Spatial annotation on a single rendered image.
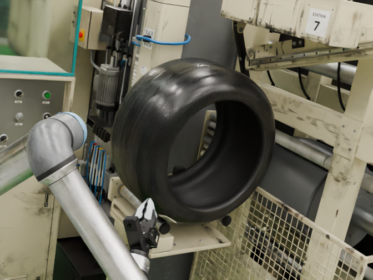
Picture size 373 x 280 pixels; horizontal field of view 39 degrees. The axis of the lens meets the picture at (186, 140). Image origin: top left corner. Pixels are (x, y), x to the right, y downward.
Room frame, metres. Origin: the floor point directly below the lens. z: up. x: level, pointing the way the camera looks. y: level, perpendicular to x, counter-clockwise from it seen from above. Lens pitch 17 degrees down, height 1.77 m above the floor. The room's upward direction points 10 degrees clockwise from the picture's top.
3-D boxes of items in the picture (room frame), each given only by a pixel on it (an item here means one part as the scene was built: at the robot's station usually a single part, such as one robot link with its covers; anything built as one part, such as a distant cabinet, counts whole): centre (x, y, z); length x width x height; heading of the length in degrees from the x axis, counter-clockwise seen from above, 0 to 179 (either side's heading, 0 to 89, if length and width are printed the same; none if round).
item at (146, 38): (2.14, 0.17, 1.52); 0.19 x 0.19 x 0.06; 35
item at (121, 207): (1.87, 0.12, 0.84); 0.36 x 0.09 x 0.06; 35
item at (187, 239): (1.95, 0.00, 0.80); 0.37 x 0.36 x 0.02; 125
